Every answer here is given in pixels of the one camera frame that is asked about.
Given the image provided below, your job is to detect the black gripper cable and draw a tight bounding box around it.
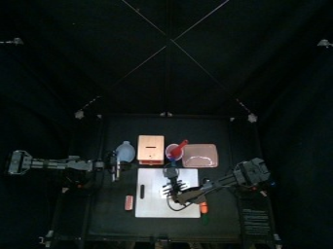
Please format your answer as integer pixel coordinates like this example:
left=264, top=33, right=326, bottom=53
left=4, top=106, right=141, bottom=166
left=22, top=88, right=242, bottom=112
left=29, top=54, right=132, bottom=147
left=165, top=196, right=188, bottom=212

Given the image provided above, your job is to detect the white cup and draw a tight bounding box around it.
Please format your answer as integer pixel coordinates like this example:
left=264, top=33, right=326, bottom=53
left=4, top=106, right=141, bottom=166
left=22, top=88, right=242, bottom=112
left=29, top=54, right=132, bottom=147
left=164, top=143, right=184, bottom=161

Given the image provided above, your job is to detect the light blue bowl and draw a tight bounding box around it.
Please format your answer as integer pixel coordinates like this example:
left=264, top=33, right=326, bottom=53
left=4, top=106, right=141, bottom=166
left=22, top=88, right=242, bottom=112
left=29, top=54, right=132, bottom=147
left=115, top=140, right=136, bottom=163

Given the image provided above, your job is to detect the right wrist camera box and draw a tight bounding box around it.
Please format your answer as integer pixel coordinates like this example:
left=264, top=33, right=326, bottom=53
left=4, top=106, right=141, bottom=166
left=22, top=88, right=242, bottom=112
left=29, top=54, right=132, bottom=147
left=183, top=189, right=207, bottom=205

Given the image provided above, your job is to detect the red handled toy utensil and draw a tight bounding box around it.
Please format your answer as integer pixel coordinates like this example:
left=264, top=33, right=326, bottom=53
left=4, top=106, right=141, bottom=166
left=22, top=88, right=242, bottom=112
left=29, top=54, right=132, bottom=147
left=171, top=139, right=189, bottom=158

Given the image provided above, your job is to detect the pink plastic plate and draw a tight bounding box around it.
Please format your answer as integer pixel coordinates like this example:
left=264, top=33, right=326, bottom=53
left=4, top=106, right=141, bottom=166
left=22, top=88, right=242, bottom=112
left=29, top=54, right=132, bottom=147
left=180, top=143, right=219, bottom=169

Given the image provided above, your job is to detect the wooden box with slot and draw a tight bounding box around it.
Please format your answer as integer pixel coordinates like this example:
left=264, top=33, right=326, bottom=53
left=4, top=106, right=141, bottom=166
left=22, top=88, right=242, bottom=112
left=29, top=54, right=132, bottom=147
left=136, top=134, right=167, bottom=166

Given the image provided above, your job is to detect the printed label sticker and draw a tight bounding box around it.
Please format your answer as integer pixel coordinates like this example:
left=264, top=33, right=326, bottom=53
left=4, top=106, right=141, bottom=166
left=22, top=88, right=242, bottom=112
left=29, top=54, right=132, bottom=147
left=240, top=208, right=271, bottom=241

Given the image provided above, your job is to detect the white plastic cutting board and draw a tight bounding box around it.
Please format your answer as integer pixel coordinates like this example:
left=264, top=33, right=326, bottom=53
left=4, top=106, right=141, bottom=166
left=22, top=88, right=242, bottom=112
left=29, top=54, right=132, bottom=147
left=133, top=167, right=202, bottom=219

